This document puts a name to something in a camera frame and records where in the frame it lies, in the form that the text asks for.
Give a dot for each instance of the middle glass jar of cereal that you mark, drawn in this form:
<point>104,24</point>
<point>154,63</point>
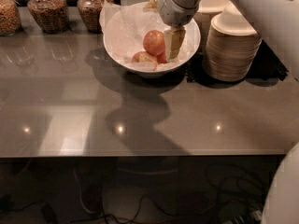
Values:
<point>50,15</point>

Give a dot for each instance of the front stack of paper bowls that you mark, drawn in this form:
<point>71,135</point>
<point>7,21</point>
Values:
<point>231,46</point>

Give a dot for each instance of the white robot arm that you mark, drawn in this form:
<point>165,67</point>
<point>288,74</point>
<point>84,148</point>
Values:
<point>277,21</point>

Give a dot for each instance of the front yellow-red apple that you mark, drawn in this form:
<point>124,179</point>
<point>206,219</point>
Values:
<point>143,56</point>

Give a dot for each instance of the black mat under bowls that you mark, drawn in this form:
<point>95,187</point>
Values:
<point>266,65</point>

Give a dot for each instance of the left glass jar of cereal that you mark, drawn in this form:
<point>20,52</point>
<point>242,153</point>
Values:
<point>10,20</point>

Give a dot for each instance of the right glass jar of cereal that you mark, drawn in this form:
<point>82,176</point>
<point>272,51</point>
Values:
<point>89,11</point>

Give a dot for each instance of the glass jar of cereal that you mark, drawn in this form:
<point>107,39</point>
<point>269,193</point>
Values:
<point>10,20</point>
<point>50,15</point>
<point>89,11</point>

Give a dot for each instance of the white tissue paper liner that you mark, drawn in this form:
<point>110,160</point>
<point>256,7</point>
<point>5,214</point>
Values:
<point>127,28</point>

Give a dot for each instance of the stack of paper bowls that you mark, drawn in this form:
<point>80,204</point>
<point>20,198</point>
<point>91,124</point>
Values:
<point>231,46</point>
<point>207,10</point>

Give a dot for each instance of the white ceramic bowl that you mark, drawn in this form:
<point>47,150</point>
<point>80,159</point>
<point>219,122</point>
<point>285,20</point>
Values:
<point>124,50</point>

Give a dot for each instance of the red apple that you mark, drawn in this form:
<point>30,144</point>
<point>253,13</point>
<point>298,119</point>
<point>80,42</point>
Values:
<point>162,58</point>
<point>153,42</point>

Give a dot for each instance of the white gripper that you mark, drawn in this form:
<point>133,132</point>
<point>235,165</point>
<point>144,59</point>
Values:
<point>174,13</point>

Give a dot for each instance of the rear stack of paper bowls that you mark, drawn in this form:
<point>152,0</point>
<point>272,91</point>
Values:
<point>207,10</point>

